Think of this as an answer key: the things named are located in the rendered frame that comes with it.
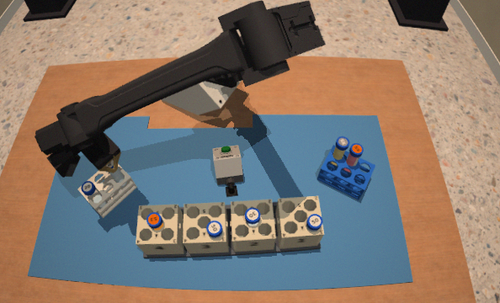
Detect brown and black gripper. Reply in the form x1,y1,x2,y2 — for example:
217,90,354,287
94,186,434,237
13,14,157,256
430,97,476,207
93,132,121,173

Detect blue flat mat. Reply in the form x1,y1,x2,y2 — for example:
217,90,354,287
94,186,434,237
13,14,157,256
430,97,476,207
28,114,413,291

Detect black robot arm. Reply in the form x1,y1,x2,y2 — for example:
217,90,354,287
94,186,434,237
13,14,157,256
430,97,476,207
35,0,325,178

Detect blue tube rack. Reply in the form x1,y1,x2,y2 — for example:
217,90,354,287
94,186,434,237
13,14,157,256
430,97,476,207
317,145,375,200

